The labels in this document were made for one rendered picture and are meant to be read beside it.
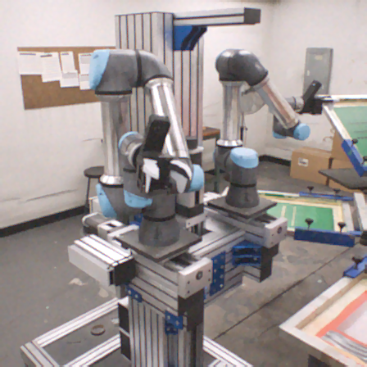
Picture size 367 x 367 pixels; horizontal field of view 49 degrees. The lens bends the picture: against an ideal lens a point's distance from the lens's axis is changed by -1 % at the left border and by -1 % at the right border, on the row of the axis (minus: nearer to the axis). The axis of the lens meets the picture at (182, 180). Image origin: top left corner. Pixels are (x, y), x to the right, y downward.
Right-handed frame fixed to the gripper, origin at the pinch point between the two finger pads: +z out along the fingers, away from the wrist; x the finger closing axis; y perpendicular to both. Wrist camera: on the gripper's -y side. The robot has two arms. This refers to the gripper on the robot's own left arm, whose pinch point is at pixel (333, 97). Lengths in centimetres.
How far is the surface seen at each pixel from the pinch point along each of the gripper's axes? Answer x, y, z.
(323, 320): 72, 63, -48
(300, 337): 79, 59, -64
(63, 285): -128, 187, -128
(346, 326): 77, 62, -43
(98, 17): -323, -12, -55
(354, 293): 62, 64, -25
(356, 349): 88, 60, -48
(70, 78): -299, 49, -92
